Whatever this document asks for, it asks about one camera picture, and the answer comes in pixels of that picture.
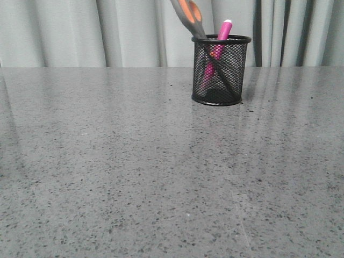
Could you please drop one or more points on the grey curtain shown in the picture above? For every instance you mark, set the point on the grey curtain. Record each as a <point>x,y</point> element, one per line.
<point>149,33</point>

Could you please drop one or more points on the grey orange scissors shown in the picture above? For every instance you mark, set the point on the grey orange scissors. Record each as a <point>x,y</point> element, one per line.
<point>191,17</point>

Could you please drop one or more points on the black mesh pen cup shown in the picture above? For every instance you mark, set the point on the black mesh pen cup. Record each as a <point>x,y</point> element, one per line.
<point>226,84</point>

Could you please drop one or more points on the pink marker pen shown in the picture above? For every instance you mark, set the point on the pink marker pen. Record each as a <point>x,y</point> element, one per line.
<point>216,54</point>

